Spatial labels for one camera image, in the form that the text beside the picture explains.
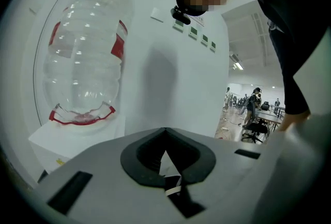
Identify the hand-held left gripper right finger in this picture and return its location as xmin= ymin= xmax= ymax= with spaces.
xmin=164 ymin=127 xmax=280 ymax=224

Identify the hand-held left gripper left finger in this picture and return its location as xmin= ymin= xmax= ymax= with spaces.
xmin=35 ymin=127 xmax=192 ymax=224

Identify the person's left forearm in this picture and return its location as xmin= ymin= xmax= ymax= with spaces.
xmin=277 ymin=110 xmax=312 ymax=132

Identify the black office chair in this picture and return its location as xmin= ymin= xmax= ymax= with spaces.
xmin=241 ymin=118 xmax=269 ymax=144

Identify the office table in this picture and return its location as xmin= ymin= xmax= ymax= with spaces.
xmin=254 ymin=108 xmax=287 ymax=126

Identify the white water dispenser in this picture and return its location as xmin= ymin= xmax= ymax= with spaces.
xmin=27 ymin=114 xmax=128 ymax=184

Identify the ceiling air conditioner vent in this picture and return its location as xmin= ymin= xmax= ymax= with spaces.
xmin=229 ymin=51 xmax=245 ymax=71

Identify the large clear water bottle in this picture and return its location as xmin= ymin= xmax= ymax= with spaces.
xmin=42 ymin=0 xmax=136 ymax=137

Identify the person's black clothing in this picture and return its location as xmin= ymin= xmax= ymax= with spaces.
xmin=244 ymin=0 xmax=331 ymax=116

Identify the white wall sign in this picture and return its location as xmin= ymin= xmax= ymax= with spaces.
xmin=190 ymin=14 xmax=205 ymax=28

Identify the black head camera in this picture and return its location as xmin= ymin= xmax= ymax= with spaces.
xmin=170 ymin=5 xmax=191 ymax=25

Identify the blank white wall plate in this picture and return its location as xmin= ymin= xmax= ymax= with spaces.
xmin=150 ymin=7 xmax=166 ymax=23

